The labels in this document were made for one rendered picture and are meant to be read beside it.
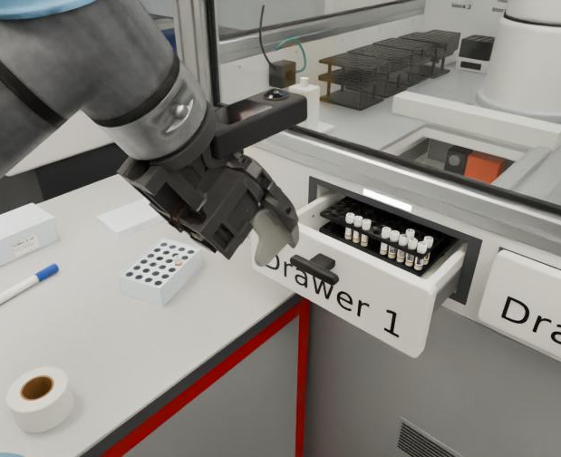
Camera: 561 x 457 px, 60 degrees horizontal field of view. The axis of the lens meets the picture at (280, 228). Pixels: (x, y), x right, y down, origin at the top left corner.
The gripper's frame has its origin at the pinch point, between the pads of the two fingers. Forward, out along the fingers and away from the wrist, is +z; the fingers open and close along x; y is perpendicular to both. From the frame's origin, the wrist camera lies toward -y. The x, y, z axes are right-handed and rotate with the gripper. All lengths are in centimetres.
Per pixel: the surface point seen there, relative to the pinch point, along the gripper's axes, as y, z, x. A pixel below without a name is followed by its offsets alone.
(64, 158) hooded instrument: 1, 23, -80
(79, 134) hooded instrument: -6, 22, -80
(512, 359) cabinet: -6.6, 32.7, 22.7
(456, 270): -11.8, 22.7, 12.6
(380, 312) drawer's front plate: -0.3, 16.5, 8.6
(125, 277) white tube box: 14.5, 14.3, -29.8
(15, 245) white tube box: 21, 11, -54
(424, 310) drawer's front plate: -2.4, 13.5, 14.2
